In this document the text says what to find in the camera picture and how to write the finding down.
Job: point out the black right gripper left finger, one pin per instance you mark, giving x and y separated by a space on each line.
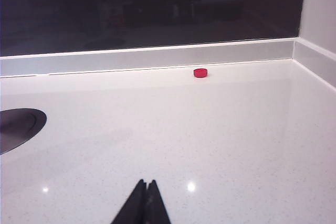
134 205

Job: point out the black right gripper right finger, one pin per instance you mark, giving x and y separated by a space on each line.
156 205

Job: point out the red bottle cap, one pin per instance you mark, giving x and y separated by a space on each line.
200 73

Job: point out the dark round countertop disc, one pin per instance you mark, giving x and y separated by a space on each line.
18 127

